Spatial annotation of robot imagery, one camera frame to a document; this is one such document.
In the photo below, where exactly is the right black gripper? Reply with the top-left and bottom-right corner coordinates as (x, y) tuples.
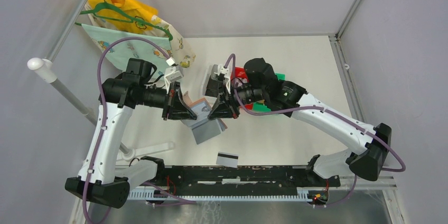
(208, 80), (266, 119)

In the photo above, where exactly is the green plastic bin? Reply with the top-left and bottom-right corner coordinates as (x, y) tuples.
(252, 73), (285, 113)

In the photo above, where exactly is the metal clothes rack pole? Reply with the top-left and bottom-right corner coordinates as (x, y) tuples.
(27, 0), (134, 156)

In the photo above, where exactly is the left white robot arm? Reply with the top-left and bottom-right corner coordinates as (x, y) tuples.
(65, 58), (197, 209)

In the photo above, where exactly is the cream patterned cloth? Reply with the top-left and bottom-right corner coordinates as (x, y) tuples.
(150, 15), (196, 68)

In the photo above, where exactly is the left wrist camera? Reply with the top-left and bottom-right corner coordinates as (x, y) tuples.
(164, 58), (184, 92)

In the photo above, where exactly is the green clothes hanger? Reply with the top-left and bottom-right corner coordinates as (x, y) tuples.
(79, 2), (173, 41)

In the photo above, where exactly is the light green patterned cloth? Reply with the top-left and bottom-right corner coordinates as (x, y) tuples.
(81, 24), (172, 74)

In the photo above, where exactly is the red plastic bin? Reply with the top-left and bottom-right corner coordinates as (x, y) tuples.
(231, 67), (255, 111)

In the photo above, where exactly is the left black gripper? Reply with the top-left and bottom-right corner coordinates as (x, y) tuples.
(137, 81), (198, 120)

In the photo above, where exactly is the tan leather card holder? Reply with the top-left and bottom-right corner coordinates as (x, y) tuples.
(181, 92), (228, 132)

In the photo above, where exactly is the silver magnetic stripe card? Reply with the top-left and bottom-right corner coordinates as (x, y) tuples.
(216, 152), (239, 168)

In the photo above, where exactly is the white cable duct strip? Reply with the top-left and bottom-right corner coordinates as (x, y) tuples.
(127, 187), (312, 203)

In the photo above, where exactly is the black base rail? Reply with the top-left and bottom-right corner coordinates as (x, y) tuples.
(150, 165), (341, 196)

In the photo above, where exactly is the yellow garment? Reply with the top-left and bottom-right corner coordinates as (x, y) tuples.
(85, 0), (166, 36)

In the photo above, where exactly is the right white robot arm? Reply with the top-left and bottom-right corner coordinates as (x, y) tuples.
(204, 58), (391, 186)

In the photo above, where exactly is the white plastic bin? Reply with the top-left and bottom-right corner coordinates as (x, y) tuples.
(200, 64), (217, 96)

